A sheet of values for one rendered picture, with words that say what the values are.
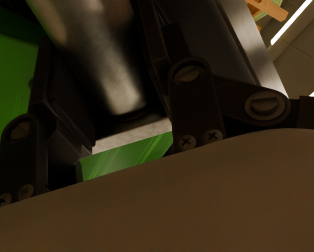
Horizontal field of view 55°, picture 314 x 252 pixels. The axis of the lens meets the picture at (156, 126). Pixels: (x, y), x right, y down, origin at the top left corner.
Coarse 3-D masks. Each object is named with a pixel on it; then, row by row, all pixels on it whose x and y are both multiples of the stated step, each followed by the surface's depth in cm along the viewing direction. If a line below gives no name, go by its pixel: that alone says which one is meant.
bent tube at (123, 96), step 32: (32, 0) 9; (64, 0) 8; (96, 0) 9; (128, 0) 10; (64, 32) 9; (96, 32) 9; (128, 32) 10; (96, 64) 10; (128, 64) 10; (96, 96) 11; (128, 96) 11; (96, 128) 12; (128, 128) 12; (160, 128) 12
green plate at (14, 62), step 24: (0, 24) 13; (24, 24) 16; (0, 48) 13; (24, 48) 13; (0, 72) 14; (24, 72) 14; (0, 96) 15; (24, 96) 15; (0, 120) 16; (144, 144) 18; (168, 144) 19; (96, 168) 20; (120, 168) 20
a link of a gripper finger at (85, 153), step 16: (48, 48) 11; (48, 64) 10; (64, 64) 11; (48, 80) 10; (64, 80) 10; (32, 96) 9; (48, 96) 9; (64, 96) 10; (80, 96) 12; (32, 112) 10; (48, 112) 9; (64, 112) 10; (80, 112) 11; (48, 128) 9; (64, 128) 10; (80, 128) 11; (48, 144) 9; (64, 144) 10; (80, 144) 11; (48, 160) 9; (64, 160) 10; (48, 176) 10; (64, 176) 10
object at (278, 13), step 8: (248, 0) 255; (256, 0) 252; (264, 0) 249; (272, 0) 262; (280, 0) 263; (256, 8) 271; (264, 8) 256; (272, 8) 255; (280, 8) 256; (256, 16) 295; (272, 16) 262; (280, 16) 257; (256, 24) 299
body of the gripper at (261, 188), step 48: (240, 144) 6; (288, 144) 5; (48, 192) 6; (96, 192) 6; (144, 192) 6; (192, 192) 5; (240, 192) 5; (288, 192) 5; (0, 240) 6; (48, 240) 5; (96, 240) 5; (144, 240) 5; (192, 240) 5; (240, 240) 4; (288, 240) 4
